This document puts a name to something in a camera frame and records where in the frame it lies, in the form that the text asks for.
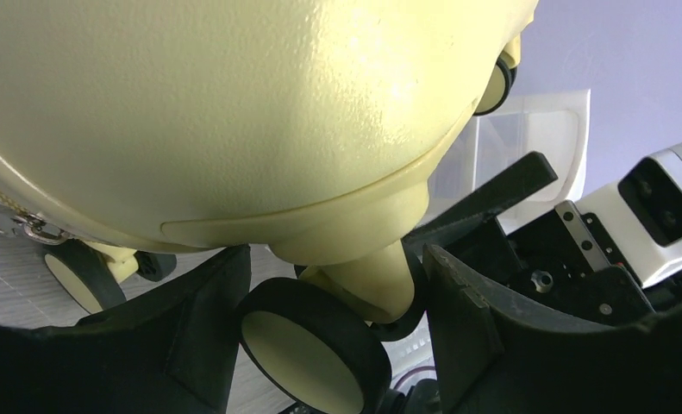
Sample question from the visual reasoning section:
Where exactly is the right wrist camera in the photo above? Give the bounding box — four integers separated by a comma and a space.
576, 142, 682, 288

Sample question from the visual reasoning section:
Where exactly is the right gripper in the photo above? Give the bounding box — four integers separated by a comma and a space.
403, 151, 682, 326

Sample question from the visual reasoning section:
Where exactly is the yellow hard-shell suitcase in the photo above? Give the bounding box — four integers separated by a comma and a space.
0, 1, 537, 413

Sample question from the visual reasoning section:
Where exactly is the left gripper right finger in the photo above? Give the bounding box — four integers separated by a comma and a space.
422, 246, 682, 413

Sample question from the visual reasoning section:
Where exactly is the white divided organizer tray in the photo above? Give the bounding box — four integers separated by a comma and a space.
422, 90, 591, 234

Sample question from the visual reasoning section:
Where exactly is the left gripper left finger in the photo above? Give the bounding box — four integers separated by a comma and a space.
0, 245, 251, 413

